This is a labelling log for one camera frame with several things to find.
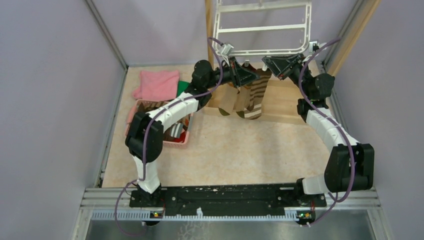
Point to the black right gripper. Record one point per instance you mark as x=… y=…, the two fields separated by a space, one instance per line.
x=280 y=66

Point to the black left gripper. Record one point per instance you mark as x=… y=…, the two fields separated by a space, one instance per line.
x=238 y=74

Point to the brown beige striped sock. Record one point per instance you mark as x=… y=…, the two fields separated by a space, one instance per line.
x=256 y=95

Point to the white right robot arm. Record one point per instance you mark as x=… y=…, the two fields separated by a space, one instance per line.
x=350 y=166

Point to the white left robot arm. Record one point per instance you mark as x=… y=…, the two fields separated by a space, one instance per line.
x=144 y=138

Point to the white clip drying hanger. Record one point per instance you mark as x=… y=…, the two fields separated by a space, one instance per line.
x=264 y=27

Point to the wooden rack base tray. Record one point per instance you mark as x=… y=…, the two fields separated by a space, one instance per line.
x=279 y=103

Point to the green cloth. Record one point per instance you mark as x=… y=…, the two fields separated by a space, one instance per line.
x=181 y=87

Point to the pink towel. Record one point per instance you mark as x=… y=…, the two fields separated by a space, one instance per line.
x=157 y=85

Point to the pink perforated basket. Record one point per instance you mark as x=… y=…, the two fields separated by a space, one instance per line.
x=177 y=136

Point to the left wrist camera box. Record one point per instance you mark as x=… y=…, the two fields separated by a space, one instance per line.
x=225 y=49

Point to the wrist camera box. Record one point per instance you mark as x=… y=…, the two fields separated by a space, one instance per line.
x=225 y=49
x=314 y=45

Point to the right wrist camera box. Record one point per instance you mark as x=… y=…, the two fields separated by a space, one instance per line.
x=314 y=45

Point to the right wooden rack post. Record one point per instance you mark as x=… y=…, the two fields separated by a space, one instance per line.
x=357 y=20

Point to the wooden rack post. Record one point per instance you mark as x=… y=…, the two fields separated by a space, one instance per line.
x=209 y=28
x=357 y=20

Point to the left wooden rack post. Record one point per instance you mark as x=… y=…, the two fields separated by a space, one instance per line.
x=209 y=28

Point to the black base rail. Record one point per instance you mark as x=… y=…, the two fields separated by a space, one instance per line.
x=276 y=195

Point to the white cable duct strip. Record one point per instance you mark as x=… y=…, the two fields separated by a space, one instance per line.
x=146 y=215

